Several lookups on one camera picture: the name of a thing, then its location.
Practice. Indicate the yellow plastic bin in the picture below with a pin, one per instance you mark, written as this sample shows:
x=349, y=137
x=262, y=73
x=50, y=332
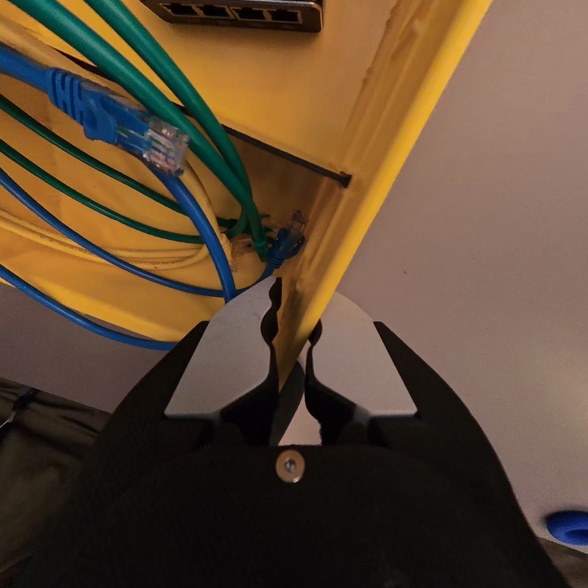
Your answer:
x=285, y=82

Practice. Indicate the black ethernet splitter box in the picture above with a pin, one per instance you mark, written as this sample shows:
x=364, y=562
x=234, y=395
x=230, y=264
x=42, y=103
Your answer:
x=317, y=13

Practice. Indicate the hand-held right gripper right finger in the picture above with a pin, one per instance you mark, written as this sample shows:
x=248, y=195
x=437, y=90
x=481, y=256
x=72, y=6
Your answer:
x=358, y=367

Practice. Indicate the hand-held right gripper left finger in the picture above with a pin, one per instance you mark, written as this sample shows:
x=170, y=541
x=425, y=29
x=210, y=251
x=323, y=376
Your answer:
x=229, y=363

